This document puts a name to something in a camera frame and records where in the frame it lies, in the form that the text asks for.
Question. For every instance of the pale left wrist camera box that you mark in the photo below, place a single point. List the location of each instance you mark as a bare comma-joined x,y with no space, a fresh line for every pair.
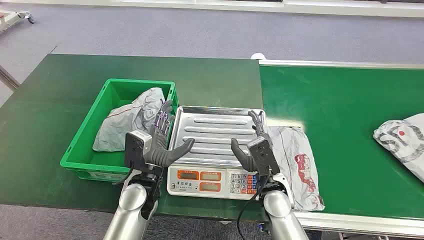
134,149

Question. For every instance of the grey mailer package red print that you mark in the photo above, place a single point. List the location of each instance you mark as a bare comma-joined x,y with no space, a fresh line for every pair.
298,165

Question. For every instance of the grey metal bar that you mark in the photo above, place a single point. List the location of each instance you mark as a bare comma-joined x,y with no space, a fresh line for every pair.
8,78

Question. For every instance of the white scale with steel tray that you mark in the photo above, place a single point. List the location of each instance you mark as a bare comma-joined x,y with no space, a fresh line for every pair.
212,132

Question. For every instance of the white cart leg with wheel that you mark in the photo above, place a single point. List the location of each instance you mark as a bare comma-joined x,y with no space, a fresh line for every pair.
13,17

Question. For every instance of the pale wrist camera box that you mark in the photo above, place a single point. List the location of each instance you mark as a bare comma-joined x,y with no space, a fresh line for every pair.
134,149
265,155

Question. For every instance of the crumpled grey mailer package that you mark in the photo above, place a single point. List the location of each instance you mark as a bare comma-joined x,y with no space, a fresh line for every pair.
126,126

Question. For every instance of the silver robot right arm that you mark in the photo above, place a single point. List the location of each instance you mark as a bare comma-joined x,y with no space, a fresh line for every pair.
281,212

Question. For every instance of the green plastic crate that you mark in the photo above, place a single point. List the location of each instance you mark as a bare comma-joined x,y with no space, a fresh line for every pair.
86,132

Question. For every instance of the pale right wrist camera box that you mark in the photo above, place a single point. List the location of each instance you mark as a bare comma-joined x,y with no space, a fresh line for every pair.
265,155

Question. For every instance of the white mailer package black print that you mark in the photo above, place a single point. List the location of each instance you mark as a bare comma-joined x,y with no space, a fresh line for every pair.
404,142

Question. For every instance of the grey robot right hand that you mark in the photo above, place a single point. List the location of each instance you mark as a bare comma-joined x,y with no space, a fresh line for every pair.
243,160

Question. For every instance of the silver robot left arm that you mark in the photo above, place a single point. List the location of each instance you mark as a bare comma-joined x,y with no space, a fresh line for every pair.
130,205

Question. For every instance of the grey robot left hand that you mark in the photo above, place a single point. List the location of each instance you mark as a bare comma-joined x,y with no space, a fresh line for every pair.
159,154

